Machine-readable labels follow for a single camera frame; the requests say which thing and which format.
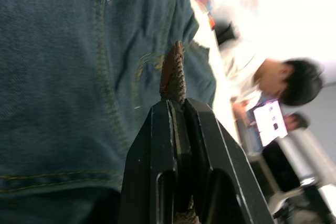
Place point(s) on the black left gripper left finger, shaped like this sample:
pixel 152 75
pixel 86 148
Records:
pixel 147 161

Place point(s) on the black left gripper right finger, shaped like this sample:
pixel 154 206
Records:
pixel 220 155

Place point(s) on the brown braided belt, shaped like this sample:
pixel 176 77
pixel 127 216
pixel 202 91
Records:
pixel 173 77

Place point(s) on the blue denim shorts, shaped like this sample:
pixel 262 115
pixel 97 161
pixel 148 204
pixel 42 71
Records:
pixel 78 77

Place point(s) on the white-screen tablet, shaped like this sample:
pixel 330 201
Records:
pixel 270 121

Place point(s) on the person in white shirt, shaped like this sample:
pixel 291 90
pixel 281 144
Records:
pixel 283 77

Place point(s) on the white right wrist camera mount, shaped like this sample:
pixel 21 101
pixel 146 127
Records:
pixel 288 195

